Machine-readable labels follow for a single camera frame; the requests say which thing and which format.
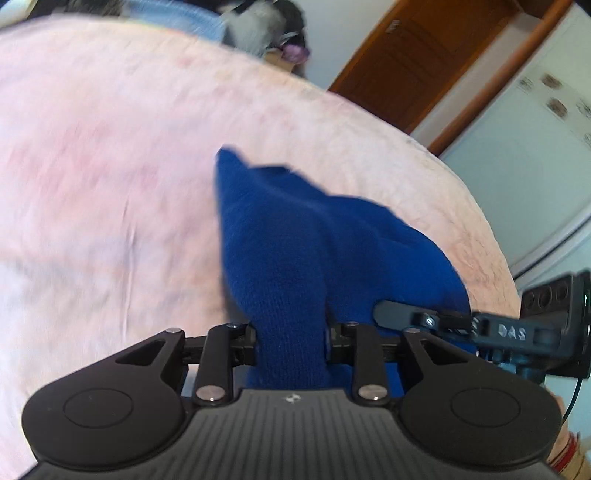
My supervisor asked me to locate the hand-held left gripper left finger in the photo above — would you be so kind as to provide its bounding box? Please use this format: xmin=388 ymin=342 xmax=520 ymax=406
xmin=115 ymin=323 xmax=259 ymax=407

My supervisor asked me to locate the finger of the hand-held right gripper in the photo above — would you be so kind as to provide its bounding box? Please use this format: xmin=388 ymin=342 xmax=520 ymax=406
xmin=372 ymin=300 xmax=476 ymax=339

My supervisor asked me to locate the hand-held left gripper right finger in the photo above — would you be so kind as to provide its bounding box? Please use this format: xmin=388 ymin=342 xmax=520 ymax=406
xmin=325 ymin=321 xmax=463 ymax=407

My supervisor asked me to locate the blue shirt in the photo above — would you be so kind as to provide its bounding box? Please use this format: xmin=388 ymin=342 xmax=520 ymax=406
xmin=215 ymin=146 xmax=476 ymax=394

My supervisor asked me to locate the person's right forearm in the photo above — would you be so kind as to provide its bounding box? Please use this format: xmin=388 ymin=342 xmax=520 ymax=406
xmin=547 ymin=395 xmax=591 ymax=480

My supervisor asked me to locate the pile of dark clothes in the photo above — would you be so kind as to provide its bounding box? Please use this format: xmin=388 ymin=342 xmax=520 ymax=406
xmin=217 ymin=0 xmax=309 ymax=51

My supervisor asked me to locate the white wardrobe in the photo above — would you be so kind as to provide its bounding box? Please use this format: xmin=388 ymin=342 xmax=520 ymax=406
xmin=438 ymin=4 xmax=591 ymax=280

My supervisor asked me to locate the pink bed blanket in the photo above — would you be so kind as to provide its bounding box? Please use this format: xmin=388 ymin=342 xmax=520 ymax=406
xmin=0 ymin=13 xmax=519 ymax=480

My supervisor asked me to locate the brown wooden door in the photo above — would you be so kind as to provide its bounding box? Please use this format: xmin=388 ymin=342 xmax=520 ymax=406
xmin=327 ymin=0 xmax=575 ymax=155

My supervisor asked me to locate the purple cloth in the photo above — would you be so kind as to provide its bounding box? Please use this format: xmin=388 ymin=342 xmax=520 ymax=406
xmin=280 ymin=40 xmax=309 ymax=64

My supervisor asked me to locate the grey cloth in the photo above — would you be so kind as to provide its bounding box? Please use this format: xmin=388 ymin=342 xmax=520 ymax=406
xmin=221 ymin=0 xmax=288 ymax=58

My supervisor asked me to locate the black cable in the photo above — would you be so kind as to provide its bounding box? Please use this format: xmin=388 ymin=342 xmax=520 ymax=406
xmin=562 ymin=377 xmax=581 ymax=421

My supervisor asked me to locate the red bracelet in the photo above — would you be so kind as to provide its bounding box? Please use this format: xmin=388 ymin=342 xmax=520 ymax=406
xmin=550 ymin=430 xmax=581 ymax=473

